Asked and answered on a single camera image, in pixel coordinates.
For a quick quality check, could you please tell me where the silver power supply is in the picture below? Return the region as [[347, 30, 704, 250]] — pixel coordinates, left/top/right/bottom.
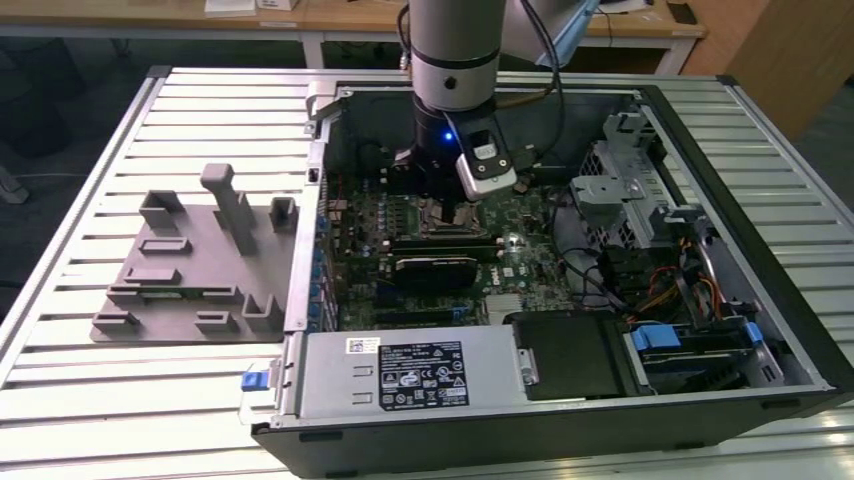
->
[[292, 329, 523, 420]]

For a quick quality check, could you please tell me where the hard disk in blue carrier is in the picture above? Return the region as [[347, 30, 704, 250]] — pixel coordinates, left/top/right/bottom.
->
[[623, 322, 786, 394]]

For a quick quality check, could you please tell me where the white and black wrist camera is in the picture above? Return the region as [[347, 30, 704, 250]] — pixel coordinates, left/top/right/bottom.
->
[[455, 128, 520, 202]]

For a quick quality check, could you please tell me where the silver finned heatsink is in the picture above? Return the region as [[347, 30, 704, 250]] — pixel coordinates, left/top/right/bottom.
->
[[483, 292, 530, 319]]

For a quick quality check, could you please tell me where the black PC case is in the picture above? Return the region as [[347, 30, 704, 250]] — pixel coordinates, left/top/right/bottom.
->
[[236, 74, 854, 480]]

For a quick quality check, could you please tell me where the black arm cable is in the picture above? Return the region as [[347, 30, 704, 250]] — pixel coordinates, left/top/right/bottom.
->
[[396, 7, 415, 76], [516, 0, 568, 174]]

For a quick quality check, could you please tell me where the wooden desk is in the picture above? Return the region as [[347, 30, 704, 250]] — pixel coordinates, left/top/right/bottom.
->
[[0, 0, 710, 76]]

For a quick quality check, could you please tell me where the wooden cabinet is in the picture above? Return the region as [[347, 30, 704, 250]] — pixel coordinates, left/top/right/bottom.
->
[[683, 0, 854, 141]]

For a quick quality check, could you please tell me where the black wire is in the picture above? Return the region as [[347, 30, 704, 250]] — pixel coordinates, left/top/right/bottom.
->
[[551, 187, 642, 314]]

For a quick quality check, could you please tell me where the CPU socket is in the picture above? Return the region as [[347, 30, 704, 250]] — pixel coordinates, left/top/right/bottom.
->
[[414, 193, 490, 240]]

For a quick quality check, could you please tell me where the yellow wire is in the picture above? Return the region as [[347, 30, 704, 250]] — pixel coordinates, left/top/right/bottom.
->
[[626, 279, 679, 321]]

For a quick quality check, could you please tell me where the black graphics card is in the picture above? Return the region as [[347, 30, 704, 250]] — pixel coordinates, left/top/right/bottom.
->
[[391, 254, 480, 295]]

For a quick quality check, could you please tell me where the green motherboard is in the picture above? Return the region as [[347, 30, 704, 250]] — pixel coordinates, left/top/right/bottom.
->
[[319, 164, 582, 331]]

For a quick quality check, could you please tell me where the green RAM stick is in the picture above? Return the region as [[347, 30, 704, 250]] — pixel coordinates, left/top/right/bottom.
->
[[136, 286, 235, 303]]

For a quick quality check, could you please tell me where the grey parts rack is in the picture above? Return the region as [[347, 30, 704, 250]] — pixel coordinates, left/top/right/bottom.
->
[[89, 162, 299, 346]]

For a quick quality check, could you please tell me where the black plastic shroud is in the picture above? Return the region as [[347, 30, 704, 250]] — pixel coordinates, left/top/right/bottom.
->
[[510, 309, 652, 401]]

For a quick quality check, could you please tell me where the orange wire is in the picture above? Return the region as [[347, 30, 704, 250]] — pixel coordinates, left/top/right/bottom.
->
[[703, 277, 726, 314]]

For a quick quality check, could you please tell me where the silver metal drive cage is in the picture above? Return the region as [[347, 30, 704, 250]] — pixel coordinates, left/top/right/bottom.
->
[[570, 112, 679, 251]]

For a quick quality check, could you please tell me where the black expansion slot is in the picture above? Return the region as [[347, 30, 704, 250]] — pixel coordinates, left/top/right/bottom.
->
[[372, 310, 456, 324]]

